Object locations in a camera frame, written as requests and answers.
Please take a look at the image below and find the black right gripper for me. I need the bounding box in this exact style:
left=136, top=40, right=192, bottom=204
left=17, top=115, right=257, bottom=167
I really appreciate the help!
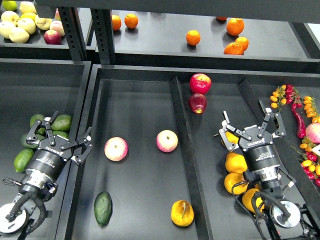
left=218, top=100, right=286, bottom=175

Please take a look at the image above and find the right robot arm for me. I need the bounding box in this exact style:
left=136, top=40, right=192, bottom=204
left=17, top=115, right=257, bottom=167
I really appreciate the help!
left=218, top=101, right=320, bottom=240

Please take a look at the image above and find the black shelf post left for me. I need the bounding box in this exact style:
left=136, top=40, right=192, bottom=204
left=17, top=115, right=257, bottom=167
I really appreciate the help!
left=57, top=6, right=87, bottom=61

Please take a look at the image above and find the pink apple left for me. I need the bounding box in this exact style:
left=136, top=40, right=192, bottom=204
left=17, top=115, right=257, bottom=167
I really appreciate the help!
left=104, top=136, right=128, bottom=162

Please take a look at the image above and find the black tray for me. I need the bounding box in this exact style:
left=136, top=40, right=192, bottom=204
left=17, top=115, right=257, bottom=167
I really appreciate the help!
left=0, top=59, right=92, bottom=240
left=65, top=64, right=320, bottom=240

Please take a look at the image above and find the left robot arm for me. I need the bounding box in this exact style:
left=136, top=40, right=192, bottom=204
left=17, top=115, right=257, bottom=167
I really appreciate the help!
left=0, top=111, right=93, bottom=240

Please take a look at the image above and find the pink apple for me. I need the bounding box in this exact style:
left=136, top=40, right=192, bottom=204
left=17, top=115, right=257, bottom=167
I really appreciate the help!
left=104, top=136, right=128, bottom=162
left=156, top=129, right=178, bottom=153

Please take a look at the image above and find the yellow pear bottom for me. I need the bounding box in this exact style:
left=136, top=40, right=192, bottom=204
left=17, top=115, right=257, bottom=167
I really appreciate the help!
left=242, top=188, right=265, bottom=214

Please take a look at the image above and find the pale yellow apple front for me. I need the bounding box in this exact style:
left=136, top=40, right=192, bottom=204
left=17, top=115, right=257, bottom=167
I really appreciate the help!
left=9, top=27, right=30, bottom=44

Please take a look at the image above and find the black tray divider left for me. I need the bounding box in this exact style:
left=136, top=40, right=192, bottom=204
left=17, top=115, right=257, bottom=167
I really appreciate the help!
left=169, top=76, right=213, bottom=240

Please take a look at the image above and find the front orange on shelf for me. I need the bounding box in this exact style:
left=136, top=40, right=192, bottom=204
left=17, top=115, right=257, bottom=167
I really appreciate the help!
left=223, top=42, right=244, bottom=55

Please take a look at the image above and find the green avocado middle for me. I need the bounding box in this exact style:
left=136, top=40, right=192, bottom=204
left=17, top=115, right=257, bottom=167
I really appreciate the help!
left=52, top=130, right=69, bottom=139

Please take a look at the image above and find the yellow pear with stem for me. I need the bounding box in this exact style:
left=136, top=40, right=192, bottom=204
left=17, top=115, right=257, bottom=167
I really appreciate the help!
left=170, top=200, right=195, bottom=227

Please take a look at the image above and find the red apple on shelf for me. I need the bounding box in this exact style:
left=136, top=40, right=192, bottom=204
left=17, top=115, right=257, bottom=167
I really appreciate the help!
left=44, top=30, right=62, bottom=45

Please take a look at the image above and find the mixed tomato bunch lower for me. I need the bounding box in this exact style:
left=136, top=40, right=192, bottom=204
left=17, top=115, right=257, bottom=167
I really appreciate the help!
left=291, top=136, right=320, bottom=188

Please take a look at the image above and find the green avocado far left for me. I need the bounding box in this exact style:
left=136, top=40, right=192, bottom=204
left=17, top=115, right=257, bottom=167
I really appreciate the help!
left=13, top=148, right=34, bottom=173

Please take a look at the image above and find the round yellow pear top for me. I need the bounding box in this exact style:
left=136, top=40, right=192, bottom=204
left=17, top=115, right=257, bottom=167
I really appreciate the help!
left=220, top=131, right=239, bottom=151

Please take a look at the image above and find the pink peach on shelf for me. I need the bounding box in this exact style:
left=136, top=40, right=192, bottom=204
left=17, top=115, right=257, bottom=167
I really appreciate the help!
left=49, top=20, right=65, bottom=37

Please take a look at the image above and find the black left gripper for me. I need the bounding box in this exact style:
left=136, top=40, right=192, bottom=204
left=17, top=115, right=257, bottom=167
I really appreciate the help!
left=26, top=111, right=93, bottom=178

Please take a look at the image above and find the dark red apple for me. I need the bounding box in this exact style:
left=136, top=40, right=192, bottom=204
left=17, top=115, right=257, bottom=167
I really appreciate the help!
left=188, top=93, right=207, bottom=114

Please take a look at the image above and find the dark green avocado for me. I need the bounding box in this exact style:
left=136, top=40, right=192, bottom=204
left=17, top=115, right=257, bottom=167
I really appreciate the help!
left=93, top=191, right=113, bottom=227

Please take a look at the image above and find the orange on shelf centre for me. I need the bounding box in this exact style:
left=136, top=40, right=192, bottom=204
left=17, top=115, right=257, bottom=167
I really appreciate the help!
left=185, top=30, right=201, bottom=46

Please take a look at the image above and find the pale yellow apple centre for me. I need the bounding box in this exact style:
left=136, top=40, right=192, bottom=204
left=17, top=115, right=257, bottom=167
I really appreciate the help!
left=17, top=17, right=36, bottom=35

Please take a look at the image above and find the red chili pepper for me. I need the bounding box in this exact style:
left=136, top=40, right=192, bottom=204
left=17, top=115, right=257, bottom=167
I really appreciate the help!
left=291, top=108, right=306, bottom=139

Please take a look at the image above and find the pink apple right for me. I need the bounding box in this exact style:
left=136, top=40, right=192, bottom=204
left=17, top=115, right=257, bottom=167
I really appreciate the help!
left=156, top=129, right=178, bottom=153

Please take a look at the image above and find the green avocado upper right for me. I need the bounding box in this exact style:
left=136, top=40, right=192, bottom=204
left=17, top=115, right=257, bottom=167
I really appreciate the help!
left=51, top=114, right=73, bottom=132

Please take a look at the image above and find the black tray divider right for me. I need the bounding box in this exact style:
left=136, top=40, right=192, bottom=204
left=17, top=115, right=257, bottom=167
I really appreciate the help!
left=237, top=79, right=320, bottom=218

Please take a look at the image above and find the large orange on shelf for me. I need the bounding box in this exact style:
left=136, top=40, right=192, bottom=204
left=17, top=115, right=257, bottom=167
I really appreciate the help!
left=226, top=18, right=245, bottom=36

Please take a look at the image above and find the pink peach right edge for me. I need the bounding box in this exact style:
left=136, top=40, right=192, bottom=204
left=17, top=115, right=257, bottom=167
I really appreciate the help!
left=305, top=122, right=320, bottom=144

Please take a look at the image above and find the small orange on shelf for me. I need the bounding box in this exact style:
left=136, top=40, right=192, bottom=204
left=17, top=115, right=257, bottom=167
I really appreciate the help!
left=235, top=36, right=249, bottom=51

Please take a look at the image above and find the black left tray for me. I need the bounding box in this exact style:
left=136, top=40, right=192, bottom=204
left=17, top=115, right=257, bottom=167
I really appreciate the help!
left=0, top=59, right=92, bottom=240

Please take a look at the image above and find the black tray divider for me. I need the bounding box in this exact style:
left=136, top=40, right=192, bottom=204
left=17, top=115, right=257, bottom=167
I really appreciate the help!
left=237, top=79, right=320, bottom=218
left=169, top=76, right=213, bottom=240

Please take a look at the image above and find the orange cherry tomato bunch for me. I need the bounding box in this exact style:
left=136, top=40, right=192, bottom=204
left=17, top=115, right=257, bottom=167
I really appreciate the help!
left=269, top=84, right=287, bottom=112

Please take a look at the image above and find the bright red apple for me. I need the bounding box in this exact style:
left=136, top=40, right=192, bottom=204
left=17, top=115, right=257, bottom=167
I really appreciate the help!
left=189, top=73, right=212, bottom=95

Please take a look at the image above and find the green avocado upper left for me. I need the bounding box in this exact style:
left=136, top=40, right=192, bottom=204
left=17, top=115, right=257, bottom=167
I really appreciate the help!
left=29, top=113, right=47, bottom=135

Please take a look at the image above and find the orange tomato bunch right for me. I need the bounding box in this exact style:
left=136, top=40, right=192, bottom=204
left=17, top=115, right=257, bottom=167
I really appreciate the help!
left=303, top=96, right=320, bottom=123

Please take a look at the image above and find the black centre tray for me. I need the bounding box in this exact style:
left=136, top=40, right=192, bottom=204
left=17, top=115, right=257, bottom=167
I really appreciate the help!
left=65, top=64, right=320, bottom=240

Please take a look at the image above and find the red cherry tomato bunch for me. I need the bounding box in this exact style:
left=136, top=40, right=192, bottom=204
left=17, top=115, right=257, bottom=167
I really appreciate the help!
left=285, top=84, right=302, bottom=109

